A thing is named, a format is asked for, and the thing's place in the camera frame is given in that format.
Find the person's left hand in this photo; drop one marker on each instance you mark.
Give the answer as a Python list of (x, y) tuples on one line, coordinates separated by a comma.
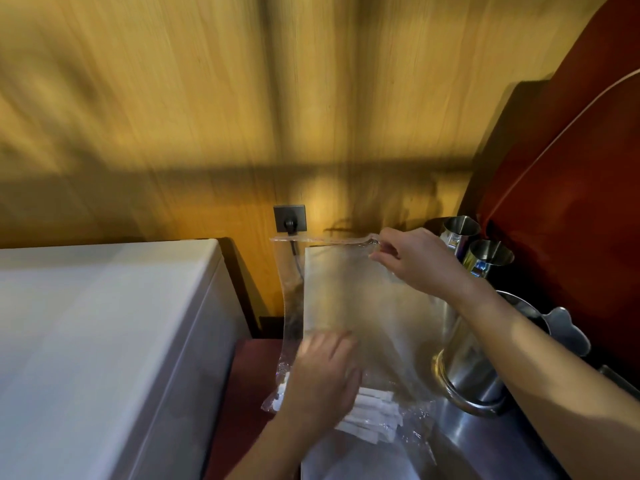
[(322, 382)]

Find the bundle of white paper packets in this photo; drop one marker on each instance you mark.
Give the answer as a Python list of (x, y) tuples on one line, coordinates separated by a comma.
[(372, 412)]

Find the black wall socket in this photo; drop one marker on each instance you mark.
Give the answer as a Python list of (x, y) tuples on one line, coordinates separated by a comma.
[(296, 213)]

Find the large steel bucket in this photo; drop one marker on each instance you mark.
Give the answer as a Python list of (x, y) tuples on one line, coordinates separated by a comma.
[(467, 369)]

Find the small steel cup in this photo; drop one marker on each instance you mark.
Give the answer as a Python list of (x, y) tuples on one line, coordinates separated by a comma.
[(492, 257), (457, 228)]

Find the person's right fingers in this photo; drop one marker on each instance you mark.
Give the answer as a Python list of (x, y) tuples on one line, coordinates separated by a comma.
[(387, 247)]

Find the steel scalloped utensil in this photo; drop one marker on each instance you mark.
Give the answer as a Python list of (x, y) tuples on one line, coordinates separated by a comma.
[(567, 330)]

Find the person's left fingers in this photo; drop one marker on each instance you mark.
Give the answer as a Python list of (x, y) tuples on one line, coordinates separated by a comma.
[(327, 344)]

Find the steel tray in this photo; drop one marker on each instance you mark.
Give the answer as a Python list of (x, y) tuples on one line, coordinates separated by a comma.
[(480, 447)]

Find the clear plastic bag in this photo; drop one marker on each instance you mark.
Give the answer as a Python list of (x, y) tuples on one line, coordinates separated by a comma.
[(360, 299)]

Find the person's right forearm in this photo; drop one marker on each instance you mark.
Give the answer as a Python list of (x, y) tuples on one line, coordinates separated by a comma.
[(540, 379)]

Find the person's right hand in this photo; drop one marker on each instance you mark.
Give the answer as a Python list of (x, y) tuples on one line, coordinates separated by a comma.
[(425, 264)]

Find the white chest appliance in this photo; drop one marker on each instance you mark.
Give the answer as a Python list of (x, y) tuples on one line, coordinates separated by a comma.
[(95, 354)]

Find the person's left forearm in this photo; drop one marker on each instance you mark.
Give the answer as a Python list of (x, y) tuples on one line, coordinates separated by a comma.
[(272, 452)]

